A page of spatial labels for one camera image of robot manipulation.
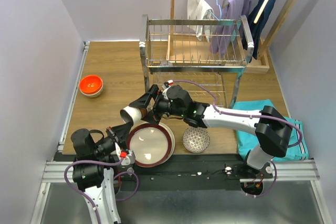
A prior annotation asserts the patterned small bowl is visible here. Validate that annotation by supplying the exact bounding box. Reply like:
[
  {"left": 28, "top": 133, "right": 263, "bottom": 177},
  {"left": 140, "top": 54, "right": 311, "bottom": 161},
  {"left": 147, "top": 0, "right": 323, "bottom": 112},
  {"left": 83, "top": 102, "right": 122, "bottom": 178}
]
[{"left": 183, "top": 127, "right": 211, "bottom": 153}]

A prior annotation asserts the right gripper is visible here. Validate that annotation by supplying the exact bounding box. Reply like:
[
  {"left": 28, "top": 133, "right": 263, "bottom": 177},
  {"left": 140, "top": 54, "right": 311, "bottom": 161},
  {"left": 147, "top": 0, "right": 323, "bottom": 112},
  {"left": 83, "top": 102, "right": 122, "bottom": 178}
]
[{"left": 129, "top": 84, "right": 185, "bottom": 126}]

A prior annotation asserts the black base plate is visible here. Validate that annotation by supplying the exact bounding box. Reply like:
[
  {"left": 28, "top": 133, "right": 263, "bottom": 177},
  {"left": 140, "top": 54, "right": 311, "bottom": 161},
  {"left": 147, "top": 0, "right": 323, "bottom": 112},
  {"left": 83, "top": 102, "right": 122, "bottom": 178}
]
[{"left": 132, "top": 154, "right": 273, "bottom": 191}]

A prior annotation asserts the lavender towel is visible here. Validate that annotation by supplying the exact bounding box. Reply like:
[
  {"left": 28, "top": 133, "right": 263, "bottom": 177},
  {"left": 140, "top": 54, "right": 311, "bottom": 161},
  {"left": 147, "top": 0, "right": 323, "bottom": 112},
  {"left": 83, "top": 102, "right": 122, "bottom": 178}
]
[{"left": 209, "top": 0, "right": 252, "bottom": 56}]

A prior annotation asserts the steel cup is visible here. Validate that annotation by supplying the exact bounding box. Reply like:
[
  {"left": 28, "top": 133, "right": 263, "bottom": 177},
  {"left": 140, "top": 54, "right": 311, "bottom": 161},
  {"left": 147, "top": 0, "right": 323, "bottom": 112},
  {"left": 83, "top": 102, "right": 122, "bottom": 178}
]
[{"left": 120, "top": 106, "right": 147, "bottom": 126}]

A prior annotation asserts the white cloth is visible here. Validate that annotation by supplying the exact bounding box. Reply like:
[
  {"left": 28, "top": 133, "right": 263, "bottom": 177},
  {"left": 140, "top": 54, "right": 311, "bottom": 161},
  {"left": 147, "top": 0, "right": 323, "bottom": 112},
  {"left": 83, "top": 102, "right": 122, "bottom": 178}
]
[{"left": 187, "top": 0, "right": 215, "bottom": 42}]

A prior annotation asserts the teal cloth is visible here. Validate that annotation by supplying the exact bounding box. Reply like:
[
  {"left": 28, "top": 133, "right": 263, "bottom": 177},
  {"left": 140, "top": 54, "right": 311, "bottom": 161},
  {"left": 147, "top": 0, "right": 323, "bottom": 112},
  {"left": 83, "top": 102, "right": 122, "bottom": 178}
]
[{"left": 232, "top": 99, "right": 309, "bottom": 163}]

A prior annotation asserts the pale green plate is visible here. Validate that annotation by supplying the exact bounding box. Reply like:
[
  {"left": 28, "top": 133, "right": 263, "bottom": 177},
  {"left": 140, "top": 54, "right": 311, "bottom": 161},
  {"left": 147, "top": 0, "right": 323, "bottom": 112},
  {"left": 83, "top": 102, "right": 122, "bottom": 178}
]
[{"left": 159, "top": 123, "right": 175, "bottom": 163}]

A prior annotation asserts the wooden clothes rack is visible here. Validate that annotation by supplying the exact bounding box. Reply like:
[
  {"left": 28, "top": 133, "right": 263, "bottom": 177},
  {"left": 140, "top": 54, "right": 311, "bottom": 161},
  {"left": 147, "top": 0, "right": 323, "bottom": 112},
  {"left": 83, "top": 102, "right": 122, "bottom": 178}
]
[{"left": 167, "top": 0, "right": 297, "bottom": 65}]

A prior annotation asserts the navy blue garment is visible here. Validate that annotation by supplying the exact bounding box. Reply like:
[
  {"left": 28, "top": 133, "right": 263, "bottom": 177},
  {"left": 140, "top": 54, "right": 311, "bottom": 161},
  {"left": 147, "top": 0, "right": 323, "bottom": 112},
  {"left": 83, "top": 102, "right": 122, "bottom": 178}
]
[{"left": 247, "top": 0, "right": 276, "bottom": 60}]

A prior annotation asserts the orange bowl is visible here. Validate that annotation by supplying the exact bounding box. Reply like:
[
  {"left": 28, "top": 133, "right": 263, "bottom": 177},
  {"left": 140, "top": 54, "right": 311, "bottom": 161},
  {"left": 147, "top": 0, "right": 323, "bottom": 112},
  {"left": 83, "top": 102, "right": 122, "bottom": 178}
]
[{"left": 79, "top": 74, "right": 103, "bottom": 98}]

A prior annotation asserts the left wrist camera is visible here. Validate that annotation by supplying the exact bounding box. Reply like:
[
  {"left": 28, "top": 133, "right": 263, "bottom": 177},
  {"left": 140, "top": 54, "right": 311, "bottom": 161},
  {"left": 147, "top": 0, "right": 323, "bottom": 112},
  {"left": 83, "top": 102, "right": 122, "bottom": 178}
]
[{"left": 118, "top": 150, "right": 135, "bottom": 166}]

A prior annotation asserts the purple cable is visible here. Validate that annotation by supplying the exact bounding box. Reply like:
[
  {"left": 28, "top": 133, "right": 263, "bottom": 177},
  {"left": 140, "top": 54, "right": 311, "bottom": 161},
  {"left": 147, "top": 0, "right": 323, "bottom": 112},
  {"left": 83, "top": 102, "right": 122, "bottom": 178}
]
[
  {"left": 64, "top": 153, "right": 140, "bottom": 224},
  {"left": 170, "top": 79, "right": 304, "bottom": 198}
]

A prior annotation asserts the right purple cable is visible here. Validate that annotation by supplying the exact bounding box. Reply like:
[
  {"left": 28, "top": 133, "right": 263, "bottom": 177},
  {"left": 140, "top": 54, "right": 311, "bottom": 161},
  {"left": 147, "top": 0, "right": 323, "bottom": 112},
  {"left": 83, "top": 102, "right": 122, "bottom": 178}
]
[{"left": 170, "top": 79, "right": 304, "bottom": 198}]

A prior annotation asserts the clear plastic cup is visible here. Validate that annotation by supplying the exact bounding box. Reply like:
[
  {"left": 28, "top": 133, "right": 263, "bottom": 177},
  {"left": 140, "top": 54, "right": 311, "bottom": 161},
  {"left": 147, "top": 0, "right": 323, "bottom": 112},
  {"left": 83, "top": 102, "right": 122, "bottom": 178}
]
[{"left": 156, "top": 60, "right": 174, "bottom": 83}]

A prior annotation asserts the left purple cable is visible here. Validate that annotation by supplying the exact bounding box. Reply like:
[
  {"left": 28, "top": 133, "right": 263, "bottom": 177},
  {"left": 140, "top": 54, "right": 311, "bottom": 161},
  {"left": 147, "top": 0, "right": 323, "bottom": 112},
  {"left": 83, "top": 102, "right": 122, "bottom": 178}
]
[{"left": 64, "top": 153, "right": 140, "bottom": 224}]

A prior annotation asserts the metal two-tier dish rack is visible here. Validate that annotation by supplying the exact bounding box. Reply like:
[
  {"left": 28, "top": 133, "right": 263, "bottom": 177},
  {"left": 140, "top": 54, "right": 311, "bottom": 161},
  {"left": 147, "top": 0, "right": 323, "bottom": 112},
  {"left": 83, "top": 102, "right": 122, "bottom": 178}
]
[{"left": 139, "top": 15, "right": 254, "bottom": 108}]

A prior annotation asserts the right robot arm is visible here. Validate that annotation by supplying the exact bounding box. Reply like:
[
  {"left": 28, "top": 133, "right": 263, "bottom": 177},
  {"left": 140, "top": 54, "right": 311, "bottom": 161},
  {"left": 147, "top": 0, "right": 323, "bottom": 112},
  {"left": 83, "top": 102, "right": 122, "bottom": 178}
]
[{"left": 120, "top": 80, "right": 295, "bottom": 178}]

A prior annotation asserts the red rimmed white plate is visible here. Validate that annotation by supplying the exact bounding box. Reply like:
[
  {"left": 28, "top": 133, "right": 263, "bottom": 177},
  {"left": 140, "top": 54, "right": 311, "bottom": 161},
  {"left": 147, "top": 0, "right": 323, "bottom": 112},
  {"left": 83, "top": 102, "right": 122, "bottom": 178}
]
[{"left": 127, "top": 123, "right": 172, "bottom": 168}]

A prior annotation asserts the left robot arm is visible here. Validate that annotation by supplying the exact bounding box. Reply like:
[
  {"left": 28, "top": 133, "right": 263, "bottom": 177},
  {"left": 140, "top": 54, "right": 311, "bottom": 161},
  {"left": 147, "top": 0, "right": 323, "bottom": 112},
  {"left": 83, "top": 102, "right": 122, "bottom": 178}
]
[{"left": 64, "top": 122, "right": 135, "bottom": 223}]

